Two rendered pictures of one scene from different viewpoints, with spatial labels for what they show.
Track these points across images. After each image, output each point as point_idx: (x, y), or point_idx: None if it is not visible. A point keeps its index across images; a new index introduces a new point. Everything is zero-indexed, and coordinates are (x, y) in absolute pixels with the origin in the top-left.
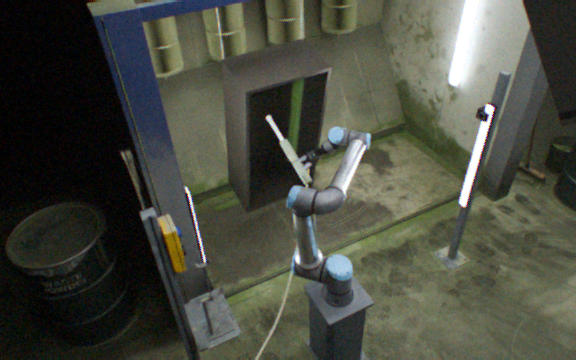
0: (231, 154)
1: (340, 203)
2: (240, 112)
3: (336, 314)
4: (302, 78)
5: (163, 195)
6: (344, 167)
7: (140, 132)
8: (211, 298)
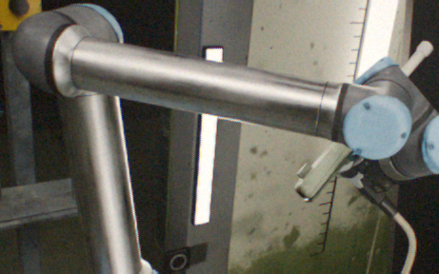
0: None
1: (24, 56)
2: (423, 30)
3: None
4: None
5: (183, 22)
6: (177, 53)
7: None
8: (72, 191)
